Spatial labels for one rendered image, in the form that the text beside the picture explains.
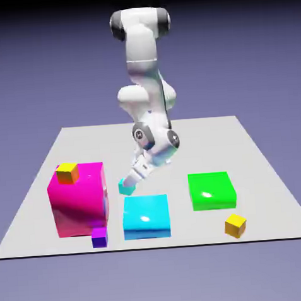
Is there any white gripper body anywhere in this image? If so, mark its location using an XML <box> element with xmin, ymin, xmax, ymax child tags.
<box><xmin>122</xmin><ymin>160</ymin><xmax>154</xmax><ymax>189</ymax></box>

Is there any small cyan cube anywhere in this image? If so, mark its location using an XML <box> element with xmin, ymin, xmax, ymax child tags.
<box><xmin>117</xmin><ymin>177</ymin><xmax>137</xmax><ymax>197</ymax></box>

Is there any small yellow cube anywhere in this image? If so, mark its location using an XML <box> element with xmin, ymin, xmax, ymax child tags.
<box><xmin>55</xmin><ymin>161</ymin><xmax>81</xmax><ymax>186</ymax></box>
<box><xmin>223</xmin><ymin>212</ymin><xmax>248</xmax><ymax>240</ymax></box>

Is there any small purple cube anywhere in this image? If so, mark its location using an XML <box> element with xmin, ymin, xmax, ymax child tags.
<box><xmin>90</xmin><ymin>227</ymin><xmax>109</xmax><ymax>249</ymax></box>

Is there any large cyan box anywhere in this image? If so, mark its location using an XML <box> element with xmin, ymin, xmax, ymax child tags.
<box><xmin>121</xmin><ymin>194</ymin><xmax>172</xmax><ymax>241</ymax></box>

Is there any large magenta box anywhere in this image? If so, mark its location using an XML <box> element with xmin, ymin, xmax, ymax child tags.
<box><xmin>45</xmin><ymin>161</ymin><xmax>112</xmax><ymax>240</ymax></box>

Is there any large green box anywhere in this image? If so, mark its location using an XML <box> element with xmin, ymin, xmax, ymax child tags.
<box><xmin>187</xmin><ymin>170</ymin><xmax>238</xmax><ymax>212</ymax></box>

